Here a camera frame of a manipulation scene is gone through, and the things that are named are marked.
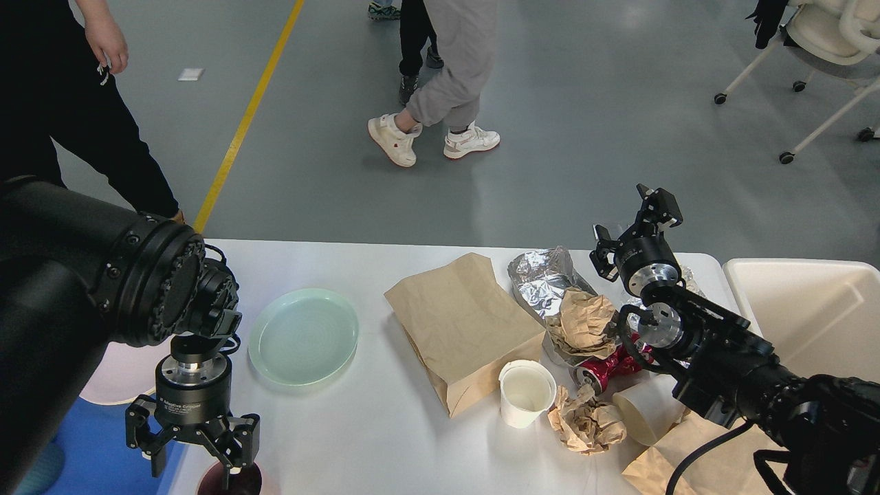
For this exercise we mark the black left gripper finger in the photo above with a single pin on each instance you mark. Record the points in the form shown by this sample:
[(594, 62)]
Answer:
[(139, 435), (233, 441)]

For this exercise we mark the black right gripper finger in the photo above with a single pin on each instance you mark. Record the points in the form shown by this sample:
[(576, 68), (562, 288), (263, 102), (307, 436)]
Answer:
[(659, 212), (602, 257)]

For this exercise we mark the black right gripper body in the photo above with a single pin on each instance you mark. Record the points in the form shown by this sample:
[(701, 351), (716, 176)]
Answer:
[(645, 260)]

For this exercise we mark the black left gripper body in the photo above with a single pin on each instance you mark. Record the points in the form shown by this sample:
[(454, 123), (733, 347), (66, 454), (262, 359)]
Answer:
[(192, 394)]

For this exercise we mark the pink mug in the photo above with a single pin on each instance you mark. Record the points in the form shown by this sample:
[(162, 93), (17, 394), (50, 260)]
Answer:
[(247, 481)]

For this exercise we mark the green plate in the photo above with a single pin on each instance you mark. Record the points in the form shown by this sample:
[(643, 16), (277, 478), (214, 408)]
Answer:
[(304, 338)]

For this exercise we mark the blue-grey HOME mug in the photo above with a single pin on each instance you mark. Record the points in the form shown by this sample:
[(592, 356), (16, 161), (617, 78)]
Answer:
[(44, 473)]

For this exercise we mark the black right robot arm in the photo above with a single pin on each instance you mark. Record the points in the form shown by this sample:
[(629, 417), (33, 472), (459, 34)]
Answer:
[(827, 427)]

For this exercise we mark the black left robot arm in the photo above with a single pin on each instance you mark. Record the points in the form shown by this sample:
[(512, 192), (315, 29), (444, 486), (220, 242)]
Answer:
[(79, 273)]

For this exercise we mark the blue plastic tray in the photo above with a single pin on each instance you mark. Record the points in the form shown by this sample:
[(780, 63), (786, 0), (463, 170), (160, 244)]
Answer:
[(97, 458)]

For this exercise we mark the crumpled aluminium foil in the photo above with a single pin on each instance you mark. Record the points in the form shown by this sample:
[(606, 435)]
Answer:
[(540, 279)]

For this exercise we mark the pink plate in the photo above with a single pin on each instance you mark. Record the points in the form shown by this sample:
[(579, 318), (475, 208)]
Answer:
[(125, 372)]

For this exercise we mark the crumpled brown paper upper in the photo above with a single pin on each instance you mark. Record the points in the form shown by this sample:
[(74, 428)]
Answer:
[(578, 331)]

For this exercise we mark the crumpled brown paper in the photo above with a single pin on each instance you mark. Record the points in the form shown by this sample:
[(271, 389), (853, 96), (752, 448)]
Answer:
[(584, 424), (578, 331)]

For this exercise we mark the crushed red can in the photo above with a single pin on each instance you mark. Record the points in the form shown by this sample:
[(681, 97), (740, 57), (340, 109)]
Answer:
[(595, 373)]

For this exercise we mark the brown paper bag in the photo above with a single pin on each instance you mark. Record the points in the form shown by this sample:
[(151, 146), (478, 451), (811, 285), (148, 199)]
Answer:
[(728, 469), (465, 328)]

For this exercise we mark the white paper cup upright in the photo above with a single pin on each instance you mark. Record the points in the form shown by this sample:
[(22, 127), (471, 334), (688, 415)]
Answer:
[(527, 389)]

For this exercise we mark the crumpled brown paper lower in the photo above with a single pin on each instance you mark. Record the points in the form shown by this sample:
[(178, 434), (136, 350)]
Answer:
[(584, 424)]

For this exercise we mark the white plastic bin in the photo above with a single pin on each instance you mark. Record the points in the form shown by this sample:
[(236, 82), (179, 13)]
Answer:
[(821, 316)]

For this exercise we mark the brown paper bag lower right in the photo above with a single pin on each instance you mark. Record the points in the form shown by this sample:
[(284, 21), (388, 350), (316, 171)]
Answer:
[(728, 469)]

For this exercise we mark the white office chair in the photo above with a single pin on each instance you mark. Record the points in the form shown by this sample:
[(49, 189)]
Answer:
[(836, 38)]

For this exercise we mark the person in grey trousers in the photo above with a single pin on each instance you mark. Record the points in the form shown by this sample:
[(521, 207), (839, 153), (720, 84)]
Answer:
[(466, 38)]

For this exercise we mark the person in grey sneakers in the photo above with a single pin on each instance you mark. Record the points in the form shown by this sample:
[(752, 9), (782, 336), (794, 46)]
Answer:
[(418, 46)]

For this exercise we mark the person in tan boots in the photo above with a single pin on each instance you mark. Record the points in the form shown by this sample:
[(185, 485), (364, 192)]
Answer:
[(59, 66)]

